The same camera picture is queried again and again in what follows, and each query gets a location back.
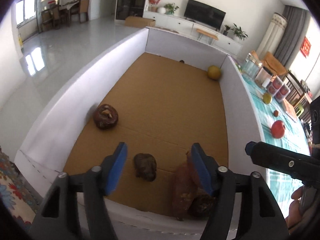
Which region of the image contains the small orange tangerine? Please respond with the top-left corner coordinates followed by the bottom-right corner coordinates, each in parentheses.
top-left (273, 110), bottom-right (279, 117)

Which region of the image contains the yellow green apple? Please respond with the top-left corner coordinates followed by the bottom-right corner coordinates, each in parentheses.
top-left (263, 93), bottom-right (272, 105)

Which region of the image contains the person's right hand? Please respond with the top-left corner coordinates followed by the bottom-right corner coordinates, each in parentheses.
top-left (285, 186), bottom-right (304, 230)

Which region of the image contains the wooden chair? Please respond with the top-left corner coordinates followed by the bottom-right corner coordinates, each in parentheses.
top-left (284, 70), bottom-right (312, 123)

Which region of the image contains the orange book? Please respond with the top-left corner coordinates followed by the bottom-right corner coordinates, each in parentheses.
top-left (284, 101), bottom-right (299, 121)

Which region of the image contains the right red white can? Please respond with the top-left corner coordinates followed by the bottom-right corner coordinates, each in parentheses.
top-left (274, 84), bottom-right (290, 103)

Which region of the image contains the red white can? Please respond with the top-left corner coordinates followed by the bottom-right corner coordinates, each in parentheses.
top-left (267, 76), bottom-right (283, 97)
top-left (274, 84), bottom-right (290, 103)

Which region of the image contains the teal plaid tablecloth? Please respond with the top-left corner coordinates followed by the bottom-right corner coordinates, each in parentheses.
top-left (231, 56), bottom-right (312, 205)

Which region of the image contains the red apple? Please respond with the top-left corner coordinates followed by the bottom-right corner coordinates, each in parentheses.
top-left (271, 120), bottom-right (286, 139)

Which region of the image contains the left red white can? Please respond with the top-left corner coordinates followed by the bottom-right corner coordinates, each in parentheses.
top-left (267, 76), bottom-right (283, 97)

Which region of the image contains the small dark rotten fruit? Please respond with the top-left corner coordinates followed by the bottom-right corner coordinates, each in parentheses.
top-left (133, 153), bottom-right (157, 182)

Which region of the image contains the black lid clear jar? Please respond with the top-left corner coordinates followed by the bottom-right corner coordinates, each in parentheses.
top-left (254, 67), bottom-right (273, 88)

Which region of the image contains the dark rotten fruit left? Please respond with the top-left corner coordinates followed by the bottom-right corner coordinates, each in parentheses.
top-left (93, 104), bottom-right (119, 130)

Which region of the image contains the gold lid clear jar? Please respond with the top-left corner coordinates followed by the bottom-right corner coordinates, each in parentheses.
top-left (241, 53), bottom-right (261, 79)

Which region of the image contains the floral rug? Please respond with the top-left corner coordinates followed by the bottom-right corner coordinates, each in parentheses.
top-left (1, 152), bottom-right (39, 232)

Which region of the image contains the grey curtain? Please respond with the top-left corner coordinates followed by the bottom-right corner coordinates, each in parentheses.
top-left (274, 5), bottom-right (311, 70)

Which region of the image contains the white cardboard box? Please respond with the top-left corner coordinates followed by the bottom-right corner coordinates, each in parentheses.
top-left (14, 28), bottom-right (264, 239)

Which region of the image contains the yellow fruit in box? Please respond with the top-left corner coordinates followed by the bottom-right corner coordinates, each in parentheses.
top-left (207, 66), bottom-right (221, 80)

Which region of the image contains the green potted plant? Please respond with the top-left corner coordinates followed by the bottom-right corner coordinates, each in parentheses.
top-left (232, 23), bottom-right (248, 40)

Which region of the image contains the small wooden bench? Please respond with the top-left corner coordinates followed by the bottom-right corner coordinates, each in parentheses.
top-left (196, 29), bottom-right (219, 45)

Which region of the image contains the black television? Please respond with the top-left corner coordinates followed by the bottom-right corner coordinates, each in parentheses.
top-left (184, 0), bottom-right (226, 29)

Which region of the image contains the cardboard box on floor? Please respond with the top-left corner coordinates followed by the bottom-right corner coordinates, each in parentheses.
top-left (125, 16), bottom-right (156, 28)

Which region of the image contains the white tv cabinet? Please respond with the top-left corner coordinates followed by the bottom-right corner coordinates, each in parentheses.
top-left (143, 11), bottom-right (242, 56)

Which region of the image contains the dining table with chairs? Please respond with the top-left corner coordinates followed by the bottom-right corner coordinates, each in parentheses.
top-left (39, 0), bottom-right (90, 31)

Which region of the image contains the green plant by flowers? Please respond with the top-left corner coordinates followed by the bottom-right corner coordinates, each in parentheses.
top-left (164, 3), bottom-right (180, 15)

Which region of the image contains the red flower vase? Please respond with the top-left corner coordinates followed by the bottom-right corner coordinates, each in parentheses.
top-left (148, 0), bottom-right (161, 12)

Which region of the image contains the red wall hanging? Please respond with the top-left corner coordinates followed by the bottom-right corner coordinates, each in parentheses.
top-left (300, 36), bottom-right (311, 58)

